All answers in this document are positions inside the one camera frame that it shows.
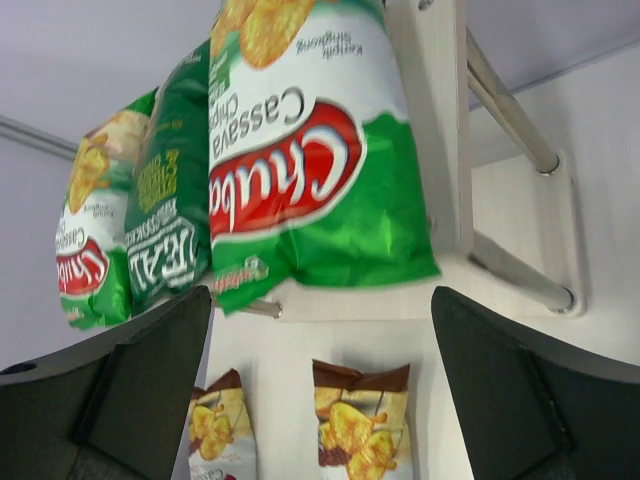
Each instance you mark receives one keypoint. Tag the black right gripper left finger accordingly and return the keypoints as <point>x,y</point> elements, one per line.
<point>110,407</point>

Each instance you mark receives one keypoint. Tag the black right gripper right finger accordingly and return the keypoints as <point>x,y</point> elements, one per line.
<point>531,406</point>

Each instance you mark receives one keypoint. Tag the brown Chuba barbeque bag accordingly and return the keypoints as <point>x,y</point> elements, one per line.
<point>221,440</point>
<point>363,431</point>

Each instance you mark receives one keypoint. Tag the green Chuba cassava chips bag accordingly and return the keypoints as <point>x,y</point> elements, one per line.
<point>91,258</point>

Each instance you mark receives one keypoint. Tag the green REAL chips bag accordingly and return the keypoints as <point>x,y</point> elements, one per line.
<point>166,223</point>

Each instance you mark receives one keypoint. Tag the two-tier beige wooden shelf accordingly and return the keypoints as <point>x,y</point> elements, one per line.
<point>501,201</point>

